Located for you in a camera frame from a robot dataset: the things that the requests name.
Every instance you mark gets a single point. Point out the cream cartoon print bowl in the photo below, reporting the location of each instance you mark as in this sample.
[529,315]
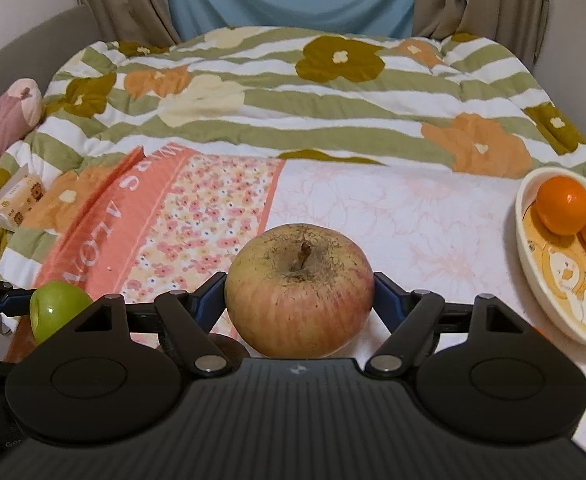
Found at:
[568,294]

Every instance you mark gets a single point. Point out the large orange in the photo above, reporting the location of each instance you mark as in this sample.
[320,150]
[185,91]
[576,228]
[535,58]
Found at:
[563,204]

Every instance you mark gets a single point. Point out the beige headboard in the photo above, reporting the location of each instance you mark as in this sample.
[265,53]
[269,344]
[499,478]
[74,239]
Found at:
[28,55]

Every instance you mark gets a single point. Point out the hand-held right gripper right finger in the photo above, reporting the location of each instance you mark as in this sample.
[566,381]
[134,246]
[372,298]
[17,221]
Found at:
[386,296]

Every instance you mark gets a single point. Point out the green striped floral quilt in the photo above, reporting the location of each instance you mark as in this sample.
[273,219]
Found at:
[323,105]

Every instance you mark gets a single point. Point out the green apple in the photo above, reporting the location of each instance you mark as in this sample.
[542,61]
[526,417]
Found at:
[59,311]

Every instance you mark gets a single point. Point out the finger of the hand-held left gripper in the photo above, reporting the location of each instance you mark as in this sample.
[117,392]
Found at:
[15,303]

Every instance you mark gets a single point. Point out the red-yellow apple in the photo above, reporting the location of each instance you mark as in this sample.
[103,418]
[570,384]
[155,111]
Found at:
[299,290]

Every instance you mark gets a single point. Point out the snack packet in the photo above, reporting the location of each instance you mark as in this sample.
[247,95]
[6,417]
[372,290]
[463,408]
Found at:
[18,200]

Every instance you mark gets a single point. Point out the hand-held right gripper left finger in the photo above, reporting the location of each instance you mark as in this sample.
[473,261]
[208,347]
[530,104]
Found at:
[212,296]

